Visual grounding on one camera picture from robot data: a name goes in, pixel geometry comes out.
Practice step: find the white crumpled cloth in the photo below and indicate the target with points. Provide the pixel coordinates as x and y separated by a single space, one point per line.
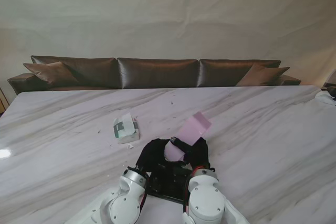
326 98

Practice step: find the wooden furniture edge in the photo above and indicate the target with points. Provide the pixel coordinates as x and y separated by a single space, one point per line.
2 100

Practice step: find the brown throw cushion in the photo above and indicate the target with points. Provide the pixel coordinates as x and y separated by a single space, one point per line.
50 73
262 75

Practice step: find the clear tissue pack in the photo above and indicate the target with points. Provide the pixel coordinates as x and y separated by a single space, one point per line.
126 129

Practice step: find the pink tissue box cover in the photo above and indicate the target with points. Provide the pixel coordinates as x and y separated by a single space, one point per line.
194 129

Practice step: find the brown leather sofa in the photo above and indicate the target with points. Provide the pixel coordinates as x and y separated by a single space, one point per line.
157 73

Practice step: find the black tissue box base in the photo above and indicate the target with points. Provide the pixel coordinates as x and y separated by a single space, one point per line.
168 184

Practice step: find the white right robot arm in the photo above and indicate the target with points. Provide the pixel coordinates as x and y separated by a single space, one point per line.
207 200

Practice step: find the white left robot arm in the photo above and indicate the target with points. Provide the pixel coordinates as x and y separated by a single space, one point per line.
123 203

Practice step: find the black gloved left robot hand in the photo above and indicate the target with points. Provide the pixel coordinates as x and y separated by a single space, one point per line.
152 153

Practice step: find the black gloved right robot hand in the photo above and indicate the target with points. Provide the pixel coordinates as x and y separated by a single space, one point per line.
200 155

